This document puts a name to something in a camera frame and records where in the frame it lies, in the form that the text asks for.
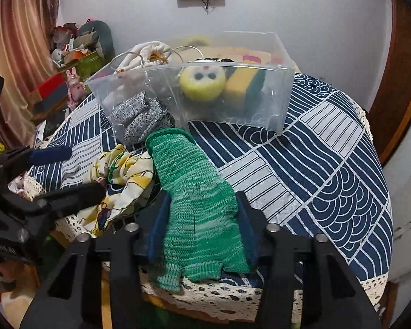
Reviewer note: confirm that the striped orange curtain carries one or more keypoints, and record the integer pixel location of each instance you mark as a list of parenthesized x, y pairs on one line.
[(25, 62)]

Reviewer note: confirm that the yellow green sponge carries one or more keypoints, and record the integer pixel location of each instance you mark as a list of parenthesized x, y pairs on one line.
[(243, 87)]

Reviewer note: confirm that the yellow floral cloth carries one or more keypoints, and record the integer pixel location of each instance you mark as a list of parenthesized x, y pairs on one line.
[(128, 181)]

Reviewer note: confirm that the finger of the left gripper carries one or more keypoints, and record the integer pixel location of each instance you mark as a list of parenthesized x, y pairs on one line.
[(18, 161), (70, 201)]

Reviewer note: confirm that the grey knitted sock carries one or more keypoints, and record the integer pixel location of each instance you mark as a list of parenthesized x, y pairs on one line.
[(134, 119)]

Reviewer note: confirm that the green knitted glove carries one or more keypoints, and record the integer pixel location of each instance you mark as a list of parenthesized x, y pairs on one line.
[(196, 234)]

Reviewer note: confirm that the cream drawstring pouch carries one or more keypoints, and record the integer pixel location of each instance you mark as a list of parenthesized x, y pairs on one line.
[(144, 55)]

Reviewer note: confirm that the clear plastic storage box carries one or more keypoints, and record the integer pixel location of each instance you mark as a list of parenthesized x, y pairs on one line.
[(163, 82)]

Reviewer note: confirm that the red box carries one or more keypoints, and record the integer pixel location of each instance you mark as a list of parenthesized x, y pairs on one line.
[(43, 90)]

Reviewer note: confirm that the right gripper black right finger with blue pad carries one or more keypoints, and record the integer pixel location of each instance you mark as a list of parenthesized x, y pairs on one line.
[(332, 295)]

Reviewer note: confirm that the green cardboard box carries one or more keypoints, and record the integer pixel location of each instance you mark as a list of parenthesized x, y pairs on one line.
[(85, 67)]

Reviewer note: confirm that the pink rabbit toy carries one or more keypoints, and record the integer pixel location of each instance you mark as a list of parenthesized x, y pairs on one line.
[(75, 89)]

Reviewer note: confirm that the yellow round plush toy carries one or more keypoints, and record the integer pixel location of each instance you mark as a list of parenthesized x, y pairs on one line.
[(202, 82)]

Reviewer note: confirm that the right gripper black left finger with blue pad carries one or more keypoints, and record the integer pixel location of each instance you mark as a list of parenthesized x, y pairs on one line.
[(70, 297)]

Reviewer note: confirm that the navy white patterned tablecloth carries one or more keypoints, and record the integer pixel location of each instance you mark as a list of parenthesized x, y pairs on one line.
[(320, 175)]

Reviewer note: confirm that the white stickered cabinet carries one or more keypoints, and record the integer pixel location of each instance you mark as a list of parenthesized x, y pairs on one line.
[(398, 176)]

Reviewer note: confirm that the white lace table trim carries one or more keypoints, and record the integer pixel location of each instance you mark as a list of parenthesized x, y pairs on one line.
[(216, 299)]

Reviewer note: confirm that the grey green plush chair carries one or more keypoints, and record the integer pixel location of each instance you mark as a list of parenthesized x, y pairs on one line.
[(99, 36)]

